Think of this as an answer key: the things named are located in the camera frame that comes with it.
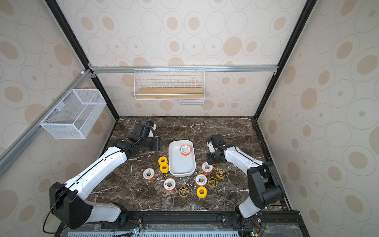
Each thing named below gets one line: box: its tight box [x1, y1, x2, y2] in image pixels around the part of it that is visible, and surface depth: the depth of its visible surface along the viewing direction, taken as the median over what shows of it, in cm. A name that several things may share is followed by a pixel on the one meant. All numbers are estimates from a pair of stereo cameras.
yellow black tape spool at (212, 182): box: [207, 176, 219, 189], surface depth 87 cm
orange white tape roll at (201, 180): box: [194, 173, 208, 187], surface depth 87 cm
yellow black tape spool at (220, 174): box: [215, 168, 226, 180], surface depth 90 cm
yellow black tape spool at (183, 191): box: [178, 186, 190, 198], surface depth 84 cm
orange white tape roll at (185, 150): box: [180, 144, 191, 157], surface depth 100 cm
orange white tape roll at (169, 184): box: [163, 177, 176, 192], surface depth 85 cm
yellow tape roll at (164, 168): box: [159, 162, 170, 174], surface depth 92 cm
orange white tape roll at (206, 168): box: [201, 161, 214, 175], surface depth 91 cm
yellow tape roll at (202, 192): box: [196, 186, 208, 199], surface depth 83 cm
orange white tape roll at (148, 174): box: [142, 167, 156, 181], surface depth 89 cm
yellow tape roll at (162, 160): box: [157, 156, 168, 165], surface depth 96 cm
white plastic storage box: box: [168, 139, 196, 178], surface depth 98 cm
